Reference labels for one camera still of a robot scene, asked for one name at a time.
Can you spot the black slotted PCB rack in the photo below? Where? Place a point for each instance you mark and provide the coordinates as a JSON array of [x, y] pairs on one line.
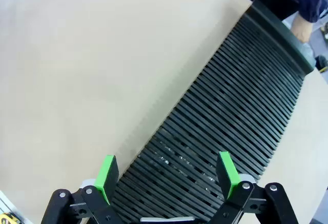
[[230, 93]]

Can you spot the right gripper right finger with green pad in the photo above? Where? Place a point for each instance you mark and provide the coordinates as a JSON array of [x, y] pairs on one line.
[[229, 175]]

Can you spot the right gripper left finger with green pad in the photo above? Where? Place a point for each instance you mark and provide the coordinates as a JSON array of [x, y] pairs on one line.
[[102, 180]]

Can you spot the yellow tape measure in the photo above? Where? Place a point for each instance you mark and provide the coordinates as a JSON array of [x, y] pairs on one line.
[[7, 219]]

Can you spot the person's left forearm purple sleeve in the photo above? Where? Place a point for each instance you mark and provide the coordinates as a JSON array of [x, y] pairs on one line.
[[311, 3]]

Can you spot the person's left hand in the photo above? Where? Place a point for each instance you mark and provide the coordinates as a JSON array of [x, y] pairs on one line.
[[302, 29]]

